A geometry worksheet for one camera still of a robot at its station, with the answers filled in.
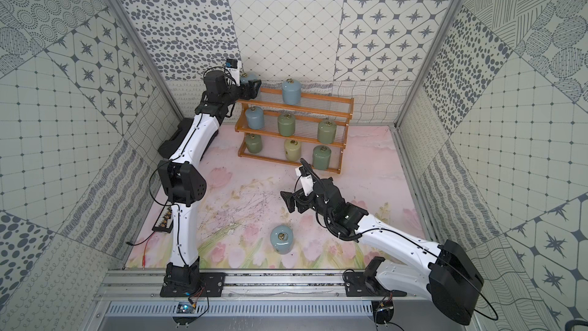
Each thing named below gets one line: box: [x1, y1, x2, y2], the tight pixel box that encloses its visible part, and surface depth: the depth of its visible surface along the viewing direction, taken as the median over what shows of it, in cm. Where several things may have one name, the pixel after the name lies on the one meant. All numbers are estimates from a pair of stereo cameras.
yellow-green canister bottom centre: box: [284, 138, 302, 162], surface depth 103 cm
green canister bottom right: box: [312, 144, 332, 171], surface depth 100 cm
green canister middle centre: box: [277, 113, 297, 138], surface depth 95 cm
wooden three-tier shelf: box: [234, 87, 355, 174], surface depth 99 cm
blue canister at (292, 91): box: [281, 78, 302, 106], surface depth 88 cm
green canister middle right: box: [317, 120, 337, 145], surface depth 92 cm
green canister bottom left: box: [245, 133, 263, 155], surface depth 106 cm
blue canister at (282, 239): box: [270, 225, 294, 255], surface depth 78 cm
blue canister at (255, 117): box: [245, 105, 265, 131], surface depth 97 cm
